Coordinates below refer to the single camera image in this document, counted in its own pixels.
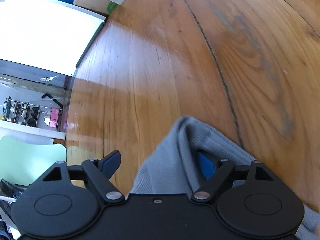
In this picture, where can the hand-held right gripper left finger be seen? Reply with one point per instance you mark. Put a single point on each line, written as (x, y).
(112, 163)

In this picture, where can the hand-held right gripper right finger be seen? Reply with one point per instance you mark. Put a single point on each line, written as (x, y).
(206, 165)

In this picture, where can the grey knit garment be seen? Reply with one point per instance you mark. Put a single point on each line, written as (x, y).
(162, 160)

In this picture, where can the pink box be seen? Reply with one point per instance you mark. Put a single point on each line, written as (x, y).
(54, 117)

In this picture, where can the light green mat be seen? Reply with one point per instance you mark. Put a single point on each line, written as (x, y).
(30, 160)

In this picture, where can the metal shoe rack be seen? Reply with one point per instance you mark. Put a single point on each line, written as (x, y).
(22, 110)

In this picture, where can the clear plastic film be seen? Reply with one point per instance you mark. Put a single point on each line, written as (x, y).
(47, 78)

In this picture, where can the white panel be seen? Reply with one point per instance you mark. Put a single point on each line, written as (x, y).
(45, 35)

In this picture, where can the green tape patch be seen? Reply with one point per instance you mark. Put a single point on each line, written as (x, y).
(112, 7)

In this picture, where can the cardboard piece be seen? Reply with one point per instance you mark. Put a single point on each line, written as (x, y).
(92, 1)

